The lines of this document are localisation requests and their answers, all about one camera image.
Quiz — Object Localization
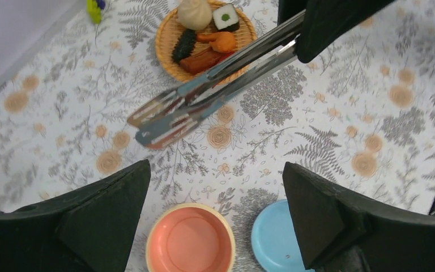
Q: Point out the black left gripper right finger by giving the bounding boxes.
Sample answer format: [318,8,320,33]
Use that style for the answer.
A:
[282,162,435,271]

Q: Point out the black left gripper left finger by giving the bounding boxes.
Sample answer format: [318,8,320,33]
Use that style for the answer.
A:
[0,160,151,271]

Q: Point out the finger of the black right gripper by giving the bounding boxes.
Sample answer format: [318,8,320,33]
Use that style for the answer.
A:
[278,0,393,63]

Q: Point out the metal serving tongs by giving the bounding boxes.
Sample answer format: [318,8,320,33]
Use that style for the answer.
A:
[127,11,305,150]

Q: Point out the beige steamed bun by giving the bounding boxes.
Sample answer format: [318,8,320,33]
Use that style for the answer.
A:
[177,0,212,31]

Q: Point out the dark sea cucumber piece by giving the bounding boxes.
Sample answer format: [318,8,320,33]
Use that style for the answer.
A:
[172,29,197,63]

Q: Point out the pink lunch box bowl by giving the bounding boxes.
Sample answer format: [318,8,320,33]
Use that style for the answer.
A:
[146,203,236,272]

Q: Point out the light blue lid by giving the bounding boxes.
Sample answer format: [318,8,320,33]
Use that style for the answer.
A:
[251,199,307,272]

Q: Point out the orange fried chicken piece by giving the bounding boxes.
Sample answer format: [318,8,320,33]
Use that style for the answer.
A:
[197,32,237,53]

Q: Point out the red orange food piece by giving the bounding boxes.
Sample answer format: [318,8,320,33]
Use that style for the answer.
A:
[219,52,235,63]

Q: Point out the floral patterned table mat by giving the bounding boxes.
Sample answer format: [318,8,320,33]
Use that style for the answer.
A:
[0,1,435,271]

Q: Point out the woven bamboo plate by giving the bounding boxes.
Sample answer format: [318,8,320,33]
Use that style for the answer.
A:
[155,0,258,84]

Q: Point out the brown braised meat slice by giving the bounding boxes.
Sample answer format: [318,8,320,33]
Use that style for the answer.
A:
[179,47,224,75]

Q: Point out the green purple white toy block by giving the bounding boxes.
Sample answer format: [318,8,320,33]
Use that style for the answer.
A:
[86,0,106,24]

